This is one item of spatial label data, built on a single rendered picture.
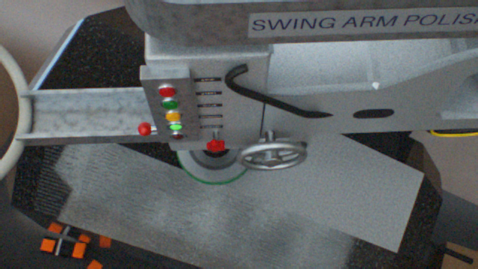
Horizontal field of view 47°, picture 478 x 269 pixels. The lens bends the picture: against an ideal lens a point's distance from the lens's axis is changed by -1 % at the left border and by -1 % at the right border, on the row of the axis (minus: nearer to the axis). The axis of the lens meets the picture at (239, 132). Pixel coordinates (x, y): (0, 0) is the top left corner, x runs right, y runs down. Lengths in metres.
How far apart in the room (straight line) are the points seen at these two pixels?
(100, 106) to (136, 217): 0.44
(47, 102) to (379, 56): 0.79
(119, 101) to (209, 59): 0.54
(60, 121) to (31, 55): 1.50
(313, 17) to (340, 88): 0.28
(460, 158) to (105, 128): 1.77
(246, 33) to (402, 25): 0.23
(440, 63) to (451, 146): 1.69
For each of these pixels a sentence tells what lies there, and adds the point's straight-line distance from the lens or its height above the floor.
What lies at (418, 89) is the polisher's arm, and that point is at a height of 1.43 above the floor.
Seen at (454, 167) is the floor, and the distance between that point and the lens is 2.66.
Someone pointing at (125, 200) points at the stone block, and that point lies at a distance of 1.68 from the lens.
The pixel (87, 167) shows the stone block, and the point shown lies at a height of 0.79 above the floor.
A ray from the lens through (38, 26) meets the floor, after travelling 2.94.
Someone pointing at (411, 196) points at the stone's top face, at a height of 0.87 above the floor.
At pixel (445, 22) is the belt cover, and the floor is 1.67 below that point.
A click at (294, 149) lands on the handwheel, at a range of 1.12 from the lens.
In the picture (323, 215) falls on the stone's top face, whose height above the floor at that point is 0.87.
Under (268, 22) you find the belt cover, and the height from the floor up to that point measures 1.68.
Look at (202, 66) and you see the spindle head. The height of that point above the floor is 1.56.
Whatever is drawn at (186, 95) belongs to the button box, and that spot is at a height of 1.49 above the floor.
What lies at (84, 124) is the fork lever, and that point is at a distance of 1.37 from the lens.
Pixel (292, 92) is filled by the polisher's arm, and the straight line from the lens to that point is 1.03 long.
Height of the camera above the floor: 2.34
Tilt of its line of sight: 68 degrees down
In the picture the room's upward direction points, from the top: 3 degrees clockwise
